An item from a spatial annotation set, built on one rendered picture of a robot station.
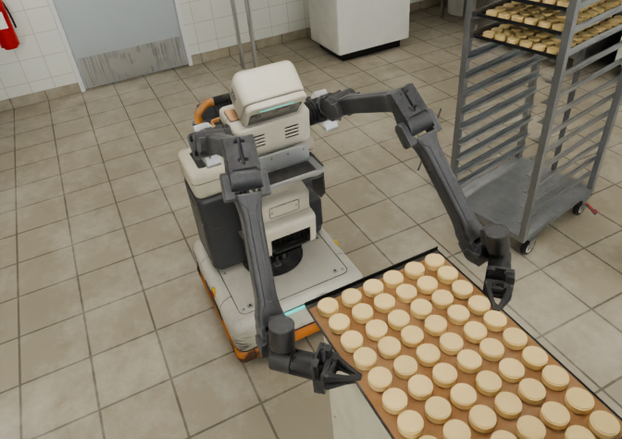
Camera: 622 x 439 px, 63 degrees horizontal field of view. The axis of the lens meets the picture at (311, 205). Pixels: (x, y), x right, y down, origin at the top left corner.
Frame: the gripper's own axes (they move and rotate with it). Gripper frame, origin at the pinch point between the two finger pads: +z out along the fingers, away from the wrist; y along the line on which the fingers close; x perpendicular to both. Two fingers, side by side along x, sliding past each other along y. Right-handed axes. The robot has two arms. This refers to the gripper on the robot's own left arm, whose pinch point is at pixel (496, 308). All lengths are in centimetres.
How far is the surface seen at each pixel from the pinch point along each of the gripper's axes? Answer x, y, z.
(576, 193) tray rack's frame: -43, 76, -165
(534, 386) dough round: -7.8, -2.1, 20.7
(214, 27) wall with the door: 277, 58, -364
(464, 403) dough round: 5.0, -2.1, 28.2
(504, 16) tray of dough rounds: 6, -24, -142
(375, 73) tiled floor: 109, 90, -346
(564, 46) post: -16, -20, -121
